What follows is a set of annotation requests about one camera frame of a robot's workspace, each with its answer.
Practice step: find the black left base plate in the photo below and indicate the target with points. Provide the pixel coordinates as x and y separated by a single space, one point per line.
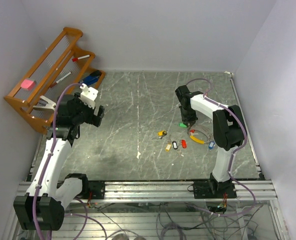
96 190

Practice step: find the orange key tag with key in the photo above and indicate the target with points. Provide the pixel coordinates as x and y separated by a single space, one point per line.
162 134

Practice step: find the pink eraser block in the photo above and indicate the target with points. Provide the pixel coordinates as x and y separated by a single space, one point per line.
28 84

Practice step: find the black key tag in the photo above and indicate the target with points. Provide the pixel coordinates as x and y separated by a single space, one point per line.
175 145

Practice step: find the blue stapler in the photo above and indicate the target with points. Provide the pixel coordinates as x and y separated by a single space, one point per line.
91 78

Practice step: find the white marker pen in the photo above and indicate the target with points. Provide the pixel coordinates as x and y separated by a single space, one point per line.
60 80

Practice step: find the wooden tiered rack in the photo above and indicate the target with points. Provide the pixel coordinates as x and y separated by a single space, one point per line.
53 64

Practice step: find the yellow key tag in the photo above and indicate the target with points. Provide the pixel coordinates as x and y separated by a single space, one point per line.
168 146

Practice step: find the red capped marker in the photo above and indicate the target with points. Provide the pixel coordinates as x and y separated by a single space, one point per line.
80 58

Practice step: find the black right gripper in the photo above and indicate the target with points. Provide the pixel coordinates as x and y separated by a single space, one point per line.
191 120

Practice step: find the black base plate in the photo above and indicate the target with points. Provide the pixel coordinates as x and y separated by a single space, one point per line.
96 190
202 191

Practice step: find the aluminium mounting rail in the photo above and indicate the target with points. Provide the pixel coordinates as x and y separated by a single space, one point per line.
178 191

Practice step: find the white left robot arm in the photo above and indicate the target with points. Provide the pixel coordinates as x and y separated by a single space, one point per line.
43 205

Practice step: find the red key tag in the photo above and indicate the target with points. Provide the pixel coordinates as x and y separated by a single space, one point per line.
183 143

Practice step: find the green key tag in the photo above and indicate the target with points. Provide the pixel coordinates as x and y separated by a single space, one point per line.
182 125

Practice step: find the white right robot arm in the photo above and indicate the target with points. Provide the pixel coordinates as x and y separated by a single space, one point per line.
229 133

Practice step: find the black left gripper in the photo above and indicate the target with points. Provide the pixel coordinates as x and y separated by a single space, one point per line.
93 119

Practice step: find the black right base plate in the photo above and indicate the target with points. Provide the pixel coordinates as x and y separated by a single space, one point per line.
202 191

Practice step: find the yellow handled chain keyring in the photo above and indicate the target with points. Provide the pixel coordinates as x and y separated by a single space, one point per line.
202 135

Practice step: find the white binder clip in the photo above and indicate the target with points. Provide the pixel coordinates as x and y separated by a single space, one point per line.
45 104

